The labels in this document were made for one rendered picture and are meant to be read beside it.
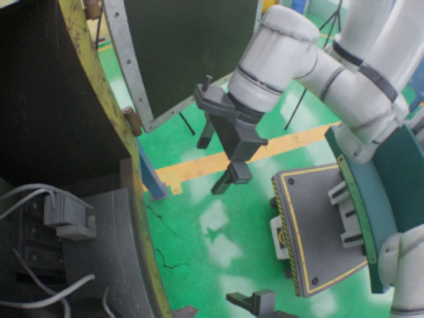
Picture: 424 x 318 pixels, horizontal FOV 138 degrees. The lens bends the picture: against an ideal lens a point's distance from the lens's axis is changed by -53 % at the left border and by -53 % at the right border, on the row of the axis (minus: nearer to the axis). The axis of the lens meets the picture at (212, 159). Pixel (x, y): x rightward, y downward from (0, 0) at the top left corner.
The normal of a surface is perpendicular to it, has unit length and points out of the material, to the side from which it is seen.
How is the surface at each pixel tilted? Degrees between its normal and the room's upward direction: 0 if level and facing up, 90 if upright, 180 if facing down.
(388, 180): 90
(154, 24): 90
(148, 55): 90
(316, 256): 0
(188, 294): 0
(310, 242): 0
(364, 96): 69
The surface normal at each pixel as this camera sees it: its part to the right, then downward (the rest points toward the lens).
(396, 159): -0.99, 0.10
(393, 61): -0.73, 0.30
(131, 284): 0.02, -0.51
